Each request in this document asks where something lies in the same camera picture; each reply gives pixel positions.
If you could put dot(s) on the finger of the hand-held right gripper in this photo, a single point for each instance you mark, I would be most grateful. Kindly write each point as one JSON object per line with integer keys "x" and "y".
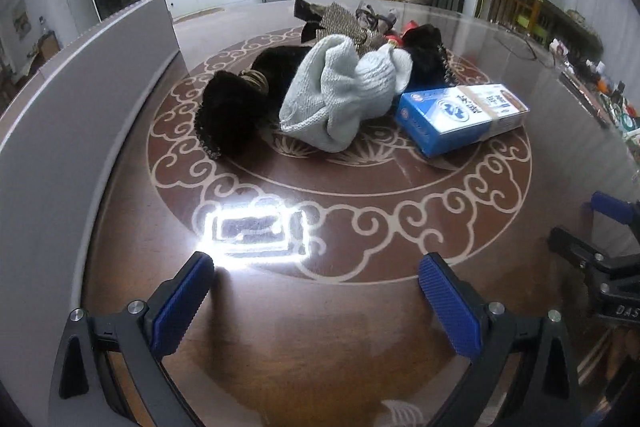
{"x": 575, "y": 247}
{"x": 612, "y": 208}

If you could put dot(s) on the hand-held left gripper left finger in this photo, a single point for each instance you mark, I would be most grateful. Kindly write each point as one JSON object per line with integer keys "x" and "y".
{"x": 180, "y": 302}

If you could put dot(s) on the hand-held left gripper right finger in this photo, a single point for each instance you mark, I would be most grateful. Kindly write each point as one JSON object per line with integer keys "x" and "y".
{"x": 450, "y": 307}

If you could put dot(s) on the blue and white carton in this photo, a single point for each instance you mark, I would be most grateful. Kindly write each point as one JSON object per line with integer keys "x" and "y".
{"x": 450, "y": 117}

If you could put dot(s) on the black fuzzy hat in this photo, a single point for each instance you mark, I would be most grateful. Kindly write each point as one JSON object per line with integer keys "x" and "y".
{"x": 235, "y": 107}

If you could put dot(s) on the black fuzzy scarf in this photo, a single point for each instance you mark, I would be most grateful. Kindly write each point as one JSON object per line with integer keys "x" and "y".
{"x": 425, "y": 52}

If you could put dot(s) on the white knit hat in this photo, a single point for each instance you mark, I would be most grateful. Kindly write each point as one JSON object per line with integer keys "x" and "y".
{"x": 330, "y": 92}

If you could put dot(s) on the brown patterned desktop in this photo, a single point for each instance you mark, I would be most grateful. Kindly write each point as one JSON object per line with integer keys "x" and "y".
{"x": 350, "y": 227}

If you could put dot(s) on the group of small bottles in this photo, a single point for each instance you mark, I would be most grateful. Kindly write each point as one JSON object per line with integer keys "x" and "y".
{"x": 607, "y": 89}

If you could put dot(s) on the red bow ornament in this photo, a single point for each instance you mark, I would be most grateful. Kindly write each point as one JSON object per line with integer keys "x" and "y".
{"x": 400, "y": 36}

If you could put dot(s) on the brown hair claw clip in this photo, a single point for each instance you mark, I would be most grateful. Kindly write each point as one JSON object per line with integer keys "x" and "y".
{"x": 375, "y": 17}

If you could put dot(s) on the sequined bow hair clip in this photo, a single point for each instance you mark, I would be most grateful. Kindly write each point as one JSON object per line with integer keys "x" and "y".
{"x": 340, "y": 19}

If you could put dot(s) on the black hair clip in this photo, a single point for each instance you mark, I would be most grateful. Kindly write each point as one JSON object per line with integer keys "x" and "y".
{"x": 306, "y": 9}

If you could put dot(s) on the framed wall picture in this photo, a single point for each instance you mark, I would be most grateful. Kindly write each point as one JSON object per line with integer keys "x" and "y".
{"x": 20, "y": 19}

